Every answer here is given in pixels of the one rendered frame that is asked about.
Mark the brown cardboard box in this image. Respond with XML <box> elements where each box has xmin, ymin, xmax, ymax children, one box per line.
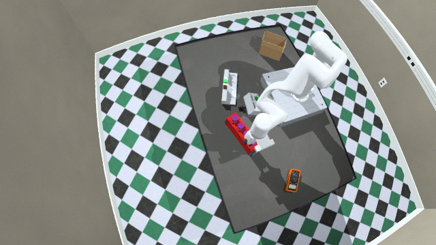
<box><xmin>259</xmin><ymin>31</ymin><xmax>286</xmax><ymax>61</ymax></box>

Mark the orange digital multimeter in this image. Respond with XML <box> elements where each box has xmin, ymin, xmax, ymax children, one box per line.
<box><xmin>285</xmin><ymin>169</ymin><xmax>301</xmax><ymax>193</ymax></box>

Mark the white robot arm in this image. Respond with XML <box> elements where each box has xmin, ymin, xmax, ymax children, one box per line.
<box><xmin>251</xmin><ymin>31</ymin><xmax>347</xmax><ymax>152</ymax></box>

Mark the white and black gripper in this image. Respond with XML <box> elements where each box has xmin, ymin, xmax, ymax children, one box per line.
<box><xmin>242</xmin><ymin>130</ymin><xmax>256</xmax><ymax>146</ymax></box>

